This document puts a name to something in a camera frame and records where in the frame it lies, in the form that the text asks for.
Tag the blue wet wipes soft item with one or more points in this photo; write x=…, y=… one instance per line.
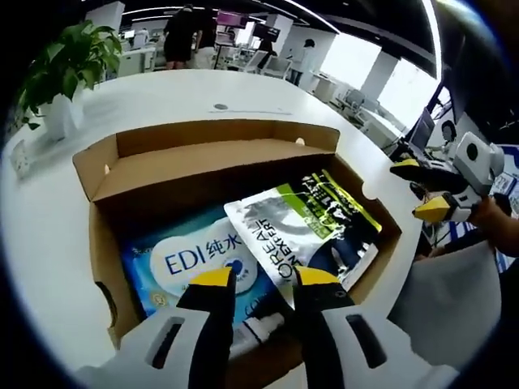
x=182, y=259

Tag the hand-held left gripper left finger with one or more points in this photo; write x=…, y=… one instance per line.
x=211, y=324

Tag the grey mesh office chair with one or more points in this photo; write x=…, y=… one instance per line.
x=446, y=304

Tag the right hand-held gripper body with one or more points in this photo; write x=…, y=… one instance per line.
x=482, y=166

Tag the white pump bottle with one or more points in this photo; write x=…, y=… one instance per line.
x=263, y=326

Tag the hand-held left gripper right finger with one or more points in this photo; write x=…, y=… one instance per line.
x=324, y=324

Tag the small white cube on table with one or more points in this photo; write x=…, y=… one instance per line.
x=20, y=160

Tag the green plant in white pot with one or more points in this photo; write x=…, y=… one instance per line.
x=69, y=61

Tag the long ceiling light strip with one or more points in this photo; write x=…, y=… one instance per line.
x=434, y=40

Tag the white low cabinet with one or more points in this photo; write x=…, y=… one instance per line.
x=138, y=62

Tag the person's right hand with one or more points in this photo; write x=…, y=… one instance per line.
x=492, y=215

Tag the white office chair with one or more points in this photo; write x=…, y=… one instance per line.
x=280, y=65
x=354, y=101
x=255, y=61

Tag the dark monitor screen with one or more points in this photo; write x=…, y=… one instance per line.
x=267, y=30

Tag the open laptop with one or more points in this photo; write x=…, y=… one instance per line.
x=423, y=129

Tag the blue framed notice board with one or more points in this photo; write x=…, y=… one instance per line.
x=507, y=184

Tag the brown cardboard shoe box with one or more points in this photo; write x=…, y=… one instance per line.
x=182, y=170

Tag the purple lit monitor screen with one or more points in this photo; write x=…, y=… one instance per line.
x=231, y=18

